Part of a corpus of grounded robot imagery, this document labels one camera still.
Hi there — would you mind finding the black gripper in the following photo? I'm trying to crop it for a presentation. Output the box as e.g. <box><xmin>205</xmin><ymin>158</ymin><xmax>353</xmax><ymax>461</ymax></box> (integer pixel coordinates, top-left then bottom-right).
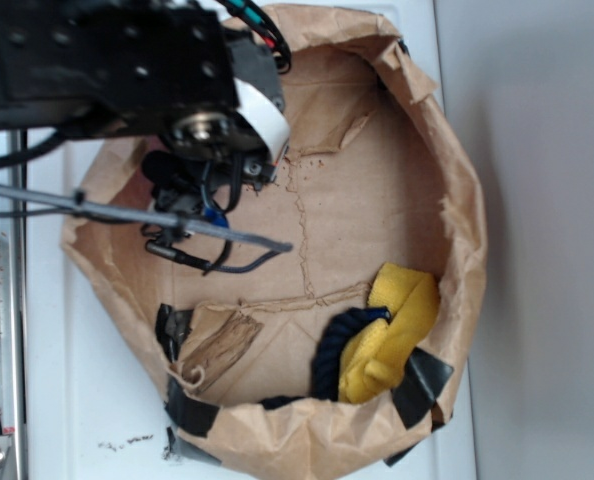
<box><xmin>142</xmin><ymin>30</ymin><xmax>290</xmax><ymax>226</ymax></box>

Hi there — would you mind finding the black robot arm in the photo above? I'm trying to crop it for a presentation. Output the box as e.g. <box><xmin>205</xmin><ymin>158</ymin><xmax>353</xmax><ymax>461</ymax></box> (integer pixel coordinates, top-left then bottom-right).
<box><xmin>0</xmin><ymin>1</ymin><xmax>292</xmax><ymax>215</ymax></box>

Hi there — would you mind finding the brown paper bag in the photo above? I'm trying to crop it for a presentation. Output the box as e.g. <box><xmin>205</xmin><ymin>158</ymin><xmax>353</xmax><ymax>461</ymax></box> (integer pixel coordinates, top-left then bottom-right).
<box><xmin>62</xmin><ymin>4</ymin><xmax>488</xmax><ymax>479</ymax></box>

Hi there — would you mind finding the driftwood piece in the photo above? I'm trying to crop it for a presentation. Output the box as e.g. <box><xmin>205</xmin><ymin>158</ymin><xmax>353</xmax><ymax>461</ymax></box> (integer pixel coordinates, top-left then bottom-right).
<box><xmin>179</xmin><ymin>312</ymin><xmax>264</xmax><ymax>393</ymax></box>

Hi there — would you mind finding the yellow cloth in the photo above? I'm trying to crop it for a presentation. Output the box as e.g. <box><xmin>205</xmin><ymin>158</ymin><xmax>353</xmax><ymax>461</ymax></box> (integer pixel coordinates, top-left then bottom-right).
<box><xmin>338</xmin><ymin>263</ymin><xmax>440</xmax><ymax>404</ymax></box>

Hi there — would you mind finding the white tray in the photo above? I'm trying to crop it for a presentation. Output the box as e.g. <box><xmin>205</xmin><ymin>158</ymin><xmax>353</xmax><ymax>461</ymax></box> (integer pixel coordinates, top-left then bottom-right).
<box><xmin>25</xmin><ymin>1</ymin><xmax>477</xmax><ymax>479</ymax></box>

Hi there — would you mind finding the grey cable bundle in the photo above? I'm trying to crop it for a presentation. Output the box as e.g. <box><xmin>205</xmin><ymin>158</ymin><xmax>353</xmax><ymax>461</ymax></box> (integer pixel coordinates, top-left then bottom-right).
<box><xmin>0</xmin><ymin>180</ymin><xmax>294</xmax><ymax>253</ymax></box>

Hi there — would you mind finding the dark blue rope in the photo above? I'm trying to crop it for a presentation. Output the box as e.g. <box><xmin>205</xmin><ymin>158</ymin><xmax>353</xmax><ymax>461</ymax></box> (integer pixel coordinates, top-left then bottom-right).
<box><xmin>260</xmin><ymin>306</ymin><xmax>393</xmax><ymax>407</ymax></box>

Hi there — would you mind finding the metal rail frame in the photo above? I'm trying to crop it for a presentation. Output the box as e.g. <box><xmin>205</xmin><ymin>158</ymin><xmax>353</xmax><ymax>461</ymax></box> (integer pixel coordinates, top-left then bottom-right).
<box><xmin>0</xmin><ymin>130</ymin><xmax>29</xmax><ymax>480</ymax></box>

